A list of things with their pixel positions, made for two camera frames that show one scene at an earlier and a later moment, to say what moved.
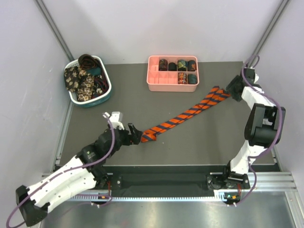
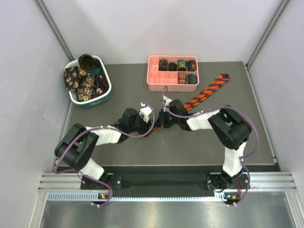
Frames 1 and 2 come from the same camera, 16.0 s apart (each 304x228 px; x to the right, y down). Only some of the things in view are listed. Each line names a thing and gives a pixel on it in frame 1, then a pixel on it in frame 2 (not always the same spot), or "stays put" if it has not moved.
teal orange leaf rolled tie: [191, 65] stays put
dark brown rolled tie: [87, 62] stays put
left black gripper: [130, 139] → [147, 127]
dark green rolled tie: [192, 79] stays put
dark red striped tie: [100, 85] stays put
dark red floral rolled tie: [163, 65] stays put
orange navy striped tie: [216, 95] → [211, 88]
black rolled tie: [172, 66] stays put
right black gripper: [230, 88] → [161, 121]
